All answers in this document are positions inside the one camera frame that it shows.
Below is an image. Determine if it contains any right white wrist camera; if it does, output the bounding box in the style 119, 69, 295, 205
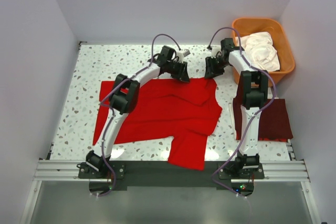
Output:
207, 45, 221, 58

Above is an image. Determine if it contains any dark red folded t shirt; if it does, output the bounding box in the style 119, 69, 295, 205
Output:
233, 90, 293, 142

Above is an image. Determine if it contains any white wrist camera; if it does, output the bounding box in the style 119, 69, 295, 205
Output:
176, 49, 190, 62
207, 45, 221, 58

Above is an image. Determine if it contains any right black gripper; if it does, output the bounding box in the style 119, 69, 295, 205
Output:
205, 56, 230, 79

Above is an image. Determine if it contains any white folded t shirt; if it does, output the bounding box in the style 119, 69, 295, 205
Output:
228, 103, 237, 139

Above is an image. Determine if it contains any aluminium rail frame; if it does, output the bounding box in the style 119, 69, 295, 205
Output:
21, 138, 322, 223

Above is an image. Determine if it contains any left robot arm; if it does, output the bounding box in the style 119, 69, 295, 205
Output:
85, 46, 190, 178

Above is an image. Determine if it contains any white crumpled t shirt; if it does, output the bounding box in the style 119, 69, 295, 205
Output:
240, 31, 280, 72

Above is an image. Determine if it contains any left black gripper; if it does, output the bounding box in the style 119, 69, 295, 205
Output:
166, 60, 190, 83

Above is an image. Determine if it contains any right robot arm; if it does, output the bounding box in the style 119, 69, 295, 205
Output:
205, 38, 269, 178

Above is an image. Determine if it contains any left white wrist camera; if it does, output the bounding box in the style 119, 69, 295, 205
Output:
176, 49, 190, 62

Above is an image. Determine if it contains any orange plastic basket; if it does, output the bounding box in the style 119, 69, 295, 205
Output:
231, 17, 296, 84

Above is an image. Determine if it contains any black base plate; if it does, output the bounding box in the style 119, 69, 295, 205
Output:
77, 161, 265, 196

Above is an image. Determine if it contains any bright red t shirt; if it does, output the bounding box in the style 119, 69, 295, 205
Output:
92, 77, 223, 171

